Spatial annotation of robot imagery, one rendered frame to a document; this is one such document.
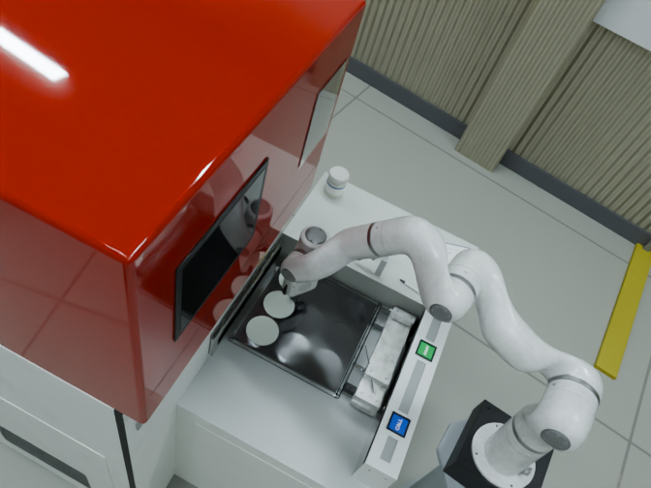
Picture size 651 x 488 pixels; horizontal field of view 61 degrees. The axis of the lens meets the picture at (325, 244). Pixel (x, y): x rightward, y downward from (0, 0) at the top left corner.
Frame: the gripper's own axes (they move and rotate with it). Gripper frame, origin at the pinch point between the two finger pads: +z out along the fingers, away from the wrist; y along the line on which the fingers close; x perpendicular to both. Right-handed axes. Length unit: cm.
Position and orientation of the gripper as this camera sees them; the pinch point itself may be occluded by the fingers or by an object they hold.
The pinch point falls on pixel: (294, 294)
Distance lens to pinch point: 177.8
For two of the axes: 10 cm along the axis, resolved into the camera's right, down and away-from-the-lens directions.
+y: 8.5, -2.8, 4.5
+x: -4.8, -7.6, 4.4
